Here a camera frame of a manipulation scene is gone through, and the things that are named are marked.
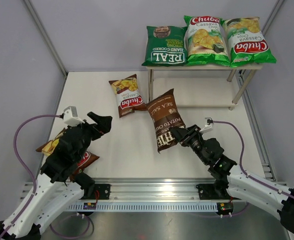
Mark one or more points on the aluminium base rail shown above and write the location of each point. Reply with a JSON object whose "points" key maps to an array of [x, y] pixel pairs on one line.
{"points": [[153, 189]]}

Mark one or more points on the brown Chuba bag front-left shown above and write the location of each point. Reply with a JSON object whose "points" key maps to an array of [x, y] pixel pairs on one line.
{"points": [[87, 159]]}

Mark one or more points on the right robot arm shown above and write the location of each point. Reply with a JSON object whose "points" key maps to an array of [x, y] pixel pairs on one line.
{"points": [[232, 179]]}

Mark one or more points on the brown Chuba cassava bag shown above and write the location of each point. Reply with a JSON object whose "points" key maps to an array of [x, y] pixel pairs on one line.
{"points": [[128, 97]]}

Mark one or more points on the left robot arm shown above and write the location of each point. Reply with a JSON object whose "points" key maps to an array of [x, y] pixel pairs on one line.
{"points": [[37, 211]]}

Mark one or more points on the white two-tier shelf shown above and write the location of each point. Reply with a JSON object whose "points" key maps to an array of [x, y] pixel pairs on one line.
{"points": [[201, 85]]}

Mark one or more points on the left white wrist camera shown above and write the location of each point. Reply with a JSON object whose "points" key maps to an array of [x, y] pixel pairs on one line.
{"points": [[70, 117]]}

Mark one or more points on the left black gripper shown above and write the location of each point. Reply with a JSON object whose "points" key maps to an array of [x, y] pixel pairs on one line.
{"points": [[103, 123]]}

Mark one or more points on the white slotted cable duct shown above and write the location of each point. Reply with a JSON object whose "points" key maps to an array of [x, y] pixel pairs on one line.
{"points": [[150, 207]]}

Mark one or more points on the green REAL chips bag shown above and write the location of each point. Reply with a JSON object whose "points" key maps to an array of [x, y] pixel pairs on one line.
{"points": [[165, 46]]}

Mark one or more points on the left black mount plate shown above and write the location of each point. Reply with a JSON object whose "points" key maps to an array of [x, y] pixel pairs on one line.
{"points": [[100, 191]]}

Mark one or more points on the brown Kettle sea salt bag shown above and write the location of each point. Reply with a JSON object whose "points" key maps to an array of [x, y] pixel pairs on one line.
{"points": [[164, 113]]}

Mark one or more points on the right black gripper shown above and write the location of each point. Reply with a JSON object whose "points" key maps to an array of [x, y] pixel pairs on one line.
{"points": [[179, 133]]}

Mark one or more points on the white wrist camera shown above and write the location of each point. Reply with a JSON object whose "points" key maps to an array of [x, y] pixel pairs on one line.
{"points": [[70, 117], [208, 125]]}

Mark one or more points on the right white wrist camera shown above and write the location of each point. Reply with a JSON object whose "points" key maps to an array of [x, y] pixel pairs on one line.
{"points": [[208, 125]]}

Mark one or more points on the right black mount plate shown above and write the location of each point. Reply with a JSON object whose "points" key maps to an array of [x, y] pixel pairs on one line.
{"points": [[210, 191]]}

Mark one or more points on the green Chuba seaweed bag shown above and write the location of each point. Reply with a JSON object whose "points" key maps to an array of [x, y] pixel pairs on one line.
{"points": [[204, 41]]}

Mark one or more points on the black mount plate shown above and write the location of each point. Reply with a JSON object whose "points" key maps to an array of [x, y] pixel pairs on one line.
{"points": [[210, 191], [100, 191]]}

